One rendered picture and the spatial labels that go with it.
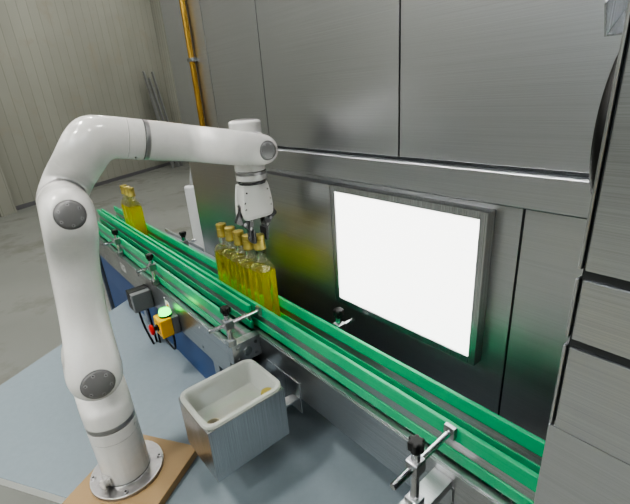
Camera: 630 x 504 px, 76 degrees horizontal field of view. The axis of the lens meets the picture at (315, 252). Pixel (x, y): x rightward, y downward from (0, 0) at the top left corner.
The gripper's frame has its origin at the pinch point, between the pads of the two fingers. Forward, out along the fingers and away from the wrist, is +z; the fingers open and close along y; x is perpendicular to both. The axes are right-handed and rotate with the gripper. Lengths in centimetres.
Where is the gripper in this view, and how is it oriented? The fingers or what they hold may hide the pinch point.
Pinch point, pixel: (258, 234)
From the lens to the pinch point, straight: 118.0
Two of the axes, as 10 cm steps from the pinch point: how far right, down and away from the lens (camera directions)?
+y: -7.5, 2.9, -5.9
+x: 6.6, 2.4, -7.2
